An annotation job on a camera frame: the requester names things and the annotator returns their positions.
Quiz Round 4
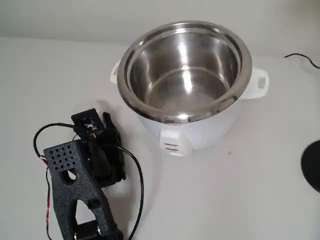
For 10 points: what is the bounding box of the white rice cooker body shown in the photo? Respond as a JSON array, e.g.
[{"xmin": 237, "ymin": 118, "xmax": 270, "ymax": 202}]
[{"xmin": 109, "ymin": 62, "xmax": 270, "ymax": 158}]

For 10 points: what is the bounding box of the steel inner cooking pot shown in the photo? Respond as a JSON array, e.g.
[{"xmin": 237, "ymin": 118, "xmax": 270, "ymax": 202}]
[{"xmin": 116, "ymin": 21, "xmax": 253, "ymax": 123}]

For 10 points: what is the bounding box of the black round object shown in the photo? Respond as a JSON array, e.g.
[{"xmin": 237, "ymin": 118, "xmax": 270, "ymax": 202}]
[{"xmin": 299, "ymin": 139, "xmax": 320, "ymax": 193}]

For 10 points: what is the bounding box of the black camera cable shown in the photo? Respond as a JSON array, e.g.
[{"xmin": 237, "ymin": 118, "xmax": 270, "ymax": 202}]
[{"xmin": 33, "ymin": 121, "xmax": 145, "ymax": 240}]

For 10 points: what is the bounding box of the thin black cable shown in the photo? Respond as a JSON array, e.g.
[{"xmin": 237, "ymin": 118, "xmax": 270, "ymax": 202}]
[{"xmin": 282, "ymin": 52, "xmax": 320, "ymax": 69}]

